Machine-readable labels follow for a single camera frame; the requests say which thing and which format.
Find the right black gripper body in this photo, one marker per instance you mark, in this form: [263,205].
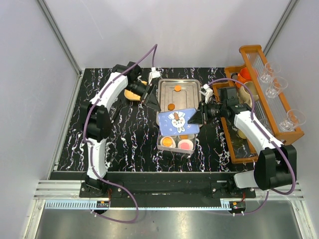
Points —
[216,111]

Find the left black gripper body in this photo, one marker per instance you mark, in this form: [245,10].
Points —
[138,87]

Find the pink round cookie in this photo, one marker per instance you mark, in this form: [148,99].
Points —
[184,145]

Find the metal serving tongs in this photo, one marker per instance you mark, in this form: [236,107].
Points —
[116,111]

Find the golden round biscuit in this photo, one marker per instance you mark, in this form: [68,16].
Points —
[167,142]

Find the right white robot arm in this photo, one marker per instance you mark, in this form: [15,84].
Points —
[276,163]

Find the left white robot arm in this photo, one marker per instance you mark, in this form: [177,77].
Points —
[96,121]

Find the yellow plate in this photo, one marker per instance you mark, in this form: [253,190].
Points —
[131,96]

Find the white paper cupcake liner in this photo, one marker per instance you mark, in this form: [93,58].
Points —
[191,136]
[190,142]
[173,142]

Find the large steel baking tray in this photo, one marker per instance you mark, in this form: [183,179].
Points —
[187,97]

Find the orange round cookie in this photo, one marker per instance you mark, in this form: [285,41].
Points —
[177,88]

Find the lilac cookie tin box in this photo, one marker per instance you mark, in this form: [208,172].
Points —
[176,149]

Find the beige ceramic mug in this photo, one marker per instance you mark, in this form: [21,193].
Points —
[246,96]

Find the yellow mug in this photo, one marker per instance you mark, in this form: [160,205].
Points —
[241,134]

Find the wooden shelf rack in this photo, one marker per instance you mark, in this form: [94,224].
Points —
[274,111]

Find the orange cup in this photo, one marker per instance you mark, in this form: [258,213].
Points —
[242,76]

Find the clear glass cup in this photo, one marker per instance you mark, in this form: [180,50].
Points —
[266,125]
[270,70]
[294,119]
[276,86]

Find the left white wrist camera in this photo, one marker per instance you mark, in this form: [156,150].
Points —
[154,73]

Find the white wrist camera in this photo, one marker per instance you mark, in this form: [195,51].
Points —
[206,93]
[154,73]

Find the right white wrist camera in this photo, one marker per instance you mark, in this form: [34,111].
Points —
[206,93]

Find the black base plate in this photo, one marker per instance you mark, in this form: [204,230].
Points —
[166,189]

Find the aluminium frame rail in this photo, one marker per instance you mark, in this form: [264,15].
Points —
[58,34]

